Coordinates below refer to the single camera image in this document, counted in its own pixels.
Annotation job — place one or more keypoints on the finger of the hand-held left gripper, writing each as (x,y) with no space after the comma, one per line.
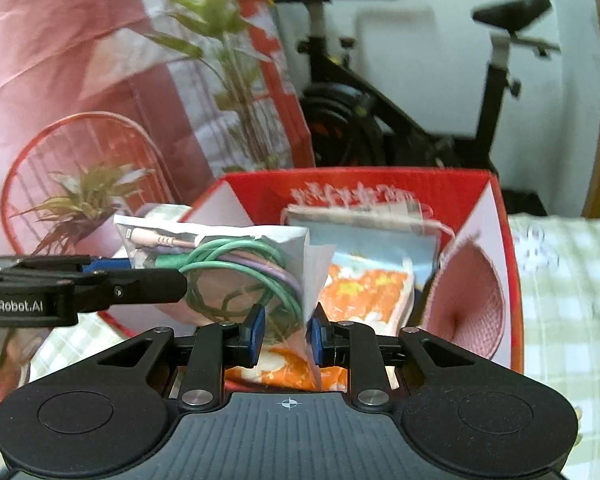
(105,264)
(145,285)

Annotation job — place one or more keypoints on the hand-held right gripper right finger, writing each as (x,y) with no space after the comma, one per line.
(316,336)

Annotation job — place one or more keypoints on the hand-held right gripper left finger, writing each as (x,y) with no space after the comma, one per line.
(255,336)

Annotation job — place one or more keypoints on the orange patterned cloth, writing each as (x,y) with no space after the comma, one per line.
(365,295)

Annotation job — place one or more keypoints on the clear plastic bag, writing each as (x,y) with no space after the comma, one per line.
(280,240)

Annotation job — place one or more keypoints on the light blue pouch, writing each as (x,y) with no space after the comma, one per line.
(370,240)

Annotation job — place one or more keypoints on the red cardboard box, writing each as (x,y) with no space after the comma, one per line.
(360,185)

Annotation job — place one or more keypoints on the pink knitted cloth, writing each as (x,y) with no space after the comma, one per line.
(467,290)

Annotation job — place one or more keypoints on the person's left hand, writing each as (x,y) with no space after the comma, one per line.
(2,365)

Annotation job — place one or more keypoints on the plant printed curtain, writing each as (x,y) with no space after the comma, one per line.
(80,85)

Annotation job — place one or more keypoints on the black exercise bike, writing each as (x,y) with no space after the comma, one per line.
(380,110)

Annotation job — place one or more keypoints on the checkered tablecloth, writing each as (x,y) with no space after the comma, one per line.
(570,310)

